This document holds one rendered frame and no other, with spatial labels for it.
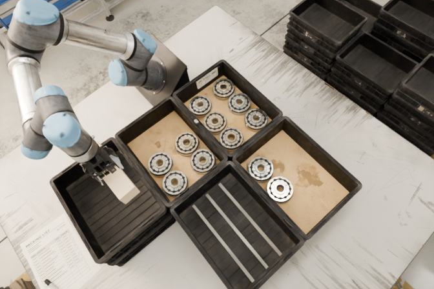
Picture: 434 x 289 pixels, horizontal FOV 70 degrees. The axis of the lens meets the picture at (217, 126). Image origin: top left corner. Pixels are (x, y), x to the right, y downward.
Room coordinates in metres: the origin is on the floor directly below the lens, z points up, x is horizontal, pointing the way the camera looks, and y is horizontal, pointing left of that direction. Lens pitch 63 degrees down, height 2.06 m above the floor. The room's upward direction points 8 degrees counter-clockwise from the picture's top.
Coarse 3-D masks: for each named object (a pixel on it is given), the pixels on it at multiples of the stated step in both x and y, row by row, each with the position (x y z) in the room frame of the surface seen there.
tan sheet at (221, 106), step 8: (216, 80) 0.89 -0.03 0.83; (208, 88) 0.85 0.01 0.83; (224, 88) 0.84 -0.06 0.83; (208, 96) 0.81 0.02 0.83; (184, 104) 0.78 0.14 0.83; (216, 104) 0.76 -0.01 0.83; (224, 104) 0.75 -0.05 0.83; (224, 112) 0.71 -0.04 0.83; (200, 120) 0.68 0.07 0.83; (232, 120) 0.66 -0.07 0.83; (240, 120) 0.65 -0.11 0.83; (256, 120) 0.64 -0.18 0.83; (240, 128) 0.61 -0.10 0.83; (216, 136) 0.59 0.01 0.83; (248, 136) 0.57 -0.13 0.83
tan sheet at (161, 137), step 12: (168, 120) 0.71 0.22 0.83; (180, 120) 0.70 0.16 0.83; (144, 132) 0.67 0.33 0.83; (156, 132) 0.66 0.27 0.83; (168, 132) 0.65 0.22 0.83; (180, 132) 0.64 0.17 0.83; (192, 132) 0.63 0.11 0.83; (132, 144) 0.61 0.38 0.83; (144, 144) 0.60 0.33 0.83; (156, 144) 0.60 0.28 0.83; (168, 144) 0.59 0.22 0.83; (204, 144) 0.56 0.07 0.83; (144, 156) 0.55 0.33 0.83; (180, 156) 0.52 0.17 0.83; (180, 168) 0.47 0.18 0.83; (156, 180) 0.43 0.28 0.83; (192, 180) 0.41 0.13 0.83
